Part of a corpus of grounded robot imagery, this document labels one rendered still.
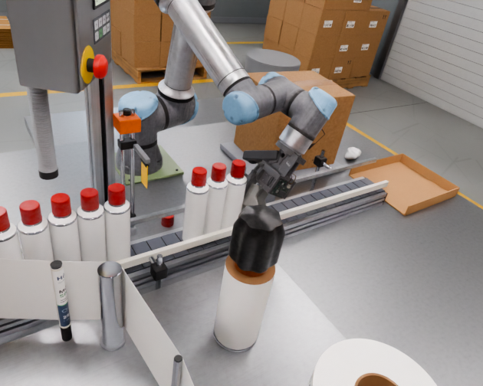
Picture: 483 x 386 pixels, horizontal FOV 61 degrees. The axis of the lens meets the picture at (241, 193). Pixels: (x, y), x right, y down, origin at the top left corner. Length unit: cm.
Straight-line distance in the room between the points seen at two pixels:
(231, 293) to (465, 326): 64
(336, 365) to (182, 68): 92
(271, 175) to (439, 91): 463
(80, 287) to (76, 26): 42
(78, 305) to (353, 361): 47
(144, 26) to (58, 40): 359
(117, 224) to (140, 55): 355
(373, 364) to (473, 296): 60
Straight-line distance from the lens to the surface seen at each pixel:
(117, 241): 90
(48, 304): 81
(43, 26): 71
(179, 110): 133
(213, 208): 97
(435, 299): 119
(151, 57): 438
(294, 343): 87
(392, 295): 113
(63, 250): 87
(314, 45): 457
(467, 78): 535
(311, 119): 98
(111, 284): 69
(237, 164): 95
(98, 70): 71
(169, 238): 103
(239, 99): 90
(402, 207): 148
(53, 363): 83
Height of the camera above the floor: 156
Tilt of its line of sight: 34 degrees down
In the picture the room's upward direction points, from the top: 10 degrees clockwise
